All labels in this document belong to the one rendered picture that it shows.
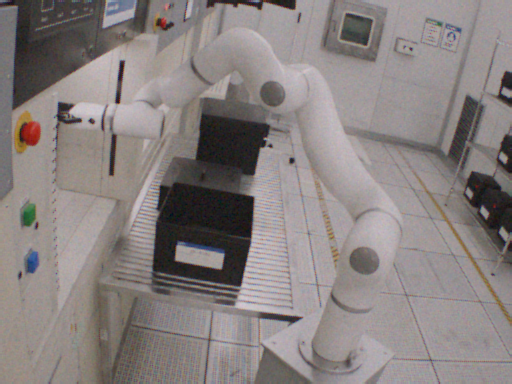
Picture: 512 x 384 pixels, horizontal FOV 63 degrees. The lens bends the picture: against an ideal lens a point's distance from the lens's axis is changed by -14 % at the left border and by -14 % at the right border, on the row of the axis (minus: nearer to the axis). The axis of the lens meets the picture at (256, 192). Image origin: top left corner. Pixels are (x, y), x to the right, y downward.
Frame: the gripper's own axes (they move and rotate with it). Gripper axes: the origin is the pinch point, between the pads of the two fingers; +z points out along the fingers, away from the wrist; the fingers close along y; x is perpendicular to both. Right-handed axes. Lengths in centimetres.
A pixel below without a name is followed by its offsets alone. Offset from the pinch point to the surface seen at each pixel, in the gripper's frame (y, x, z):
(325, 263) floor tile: 131, -120, -127
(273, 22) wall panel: 424, -5, -83
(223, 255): -6, -33, -54
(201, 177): 42, -33, -43
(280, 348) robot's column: -31, -44, -71
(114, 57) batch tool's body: 14.7, 13.9, -12.0
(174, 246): -6, -33, -39
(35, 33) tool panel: -54, 31, -16
